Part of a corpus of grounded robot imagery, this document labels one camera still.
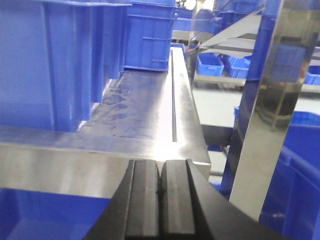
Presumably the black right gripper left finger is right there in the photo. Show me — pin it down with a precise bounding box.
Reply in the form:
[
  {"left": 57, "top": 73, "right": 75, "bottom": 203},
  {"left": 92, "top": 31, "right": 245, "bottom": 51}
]
[{"left": 84, "top": 160, "right": 160, "bottom": 240}]

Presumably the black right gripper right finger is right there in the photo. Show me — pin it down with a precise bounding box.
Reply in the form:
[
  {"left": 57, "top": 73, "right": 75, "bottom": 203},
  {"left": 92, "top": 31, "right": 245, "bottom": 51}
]
[{"left": 160, "top": 159, "right": 285, "bottom": 240}]

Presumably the blue bin lower right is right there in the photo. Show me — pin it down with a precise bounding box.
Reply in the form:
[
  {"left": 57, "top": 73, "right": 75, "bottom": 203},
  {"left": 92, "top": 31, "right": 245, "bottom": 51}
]
[{"left": 259, "top": 111, "right": 320, "bottom": 240}]

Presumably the blue bin lower front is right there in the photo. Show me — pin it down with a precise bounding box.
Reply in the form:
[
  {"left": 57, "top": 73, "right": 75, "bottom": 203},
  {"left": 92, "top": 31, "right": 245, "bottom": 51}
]
[{"left": 0, "top": 188, "right": 110, "bottom": 240}]

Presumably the large blue target bin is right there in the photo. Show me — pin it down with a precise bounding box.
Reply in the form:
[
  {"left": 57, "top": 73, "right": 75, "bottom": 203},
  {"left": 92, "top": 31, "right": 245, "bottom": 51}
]
[{"left": 0, "top": 0, "right": 131, "bottom": 132}]

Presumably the tall blue crate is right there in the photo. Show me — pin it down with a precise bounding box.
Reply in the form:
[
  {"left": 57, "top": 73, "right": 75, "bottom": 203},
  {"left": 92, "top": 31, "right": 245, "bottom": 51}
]
[{"left": 124, "top": 0, "right": 176, "bottom": 72}]

